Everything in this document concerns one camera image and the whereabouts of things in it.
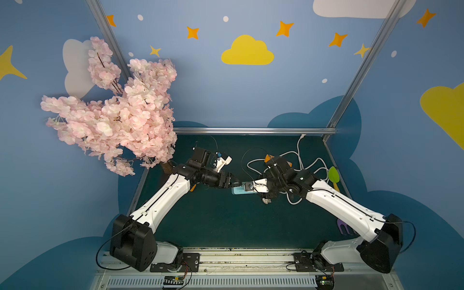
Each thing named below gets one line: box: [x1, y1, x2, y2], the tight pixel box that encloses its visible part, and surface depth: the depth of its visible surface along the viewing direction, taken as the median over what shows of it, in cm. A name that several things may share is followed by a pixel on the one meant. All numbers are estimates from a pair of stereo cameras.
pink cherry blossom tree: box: [40, 36, 178, 178], surface depth 58 cm
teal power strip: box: [231, 181, 257, 196], surface depth 74 cm
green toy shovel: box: [328, 166, 341, 193], surface depth 106 cm
